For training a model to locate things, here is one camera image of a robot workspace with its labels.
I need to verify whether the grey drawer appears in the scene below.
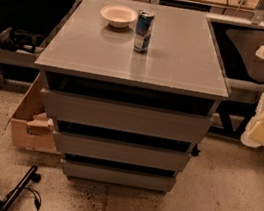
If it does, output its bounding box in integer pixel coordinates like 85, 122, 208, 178
41, 88, 213, 143
53, 132, 190, 172
61, 160, 176, 192

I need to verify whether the grey drawer cabinet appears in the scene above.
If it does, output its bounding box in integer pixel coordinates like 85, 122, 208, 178
15, 0, 245, 205

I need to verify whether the grey top drawer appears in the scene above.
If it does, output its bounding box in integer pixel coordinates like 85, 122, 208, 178
41, 88, 213, 143

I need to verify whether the grey bottom drawer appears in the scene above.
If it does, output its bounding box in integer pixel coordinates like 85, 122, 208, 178
61, 160, 176, 192

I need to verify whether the blue silver drink can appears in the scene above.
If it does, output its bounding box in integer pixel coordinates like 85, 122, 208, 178
133, 9, 155, 52

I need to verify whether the white bowl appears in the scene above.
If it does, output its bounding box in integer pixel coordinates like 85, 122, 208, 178
100, 5, 138, 29

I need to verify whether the black chair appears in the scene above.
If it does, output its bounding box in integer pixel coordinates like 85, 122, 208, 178
210, 26, 264, 139

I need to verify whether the cardboard box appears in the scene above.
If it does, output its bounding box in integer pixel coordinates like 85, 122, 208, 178
10, 76, 56, 153

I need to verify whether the black headset on shelf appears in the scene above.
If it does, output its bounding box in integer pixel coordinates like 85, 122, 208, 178
0, 27, 44, 53

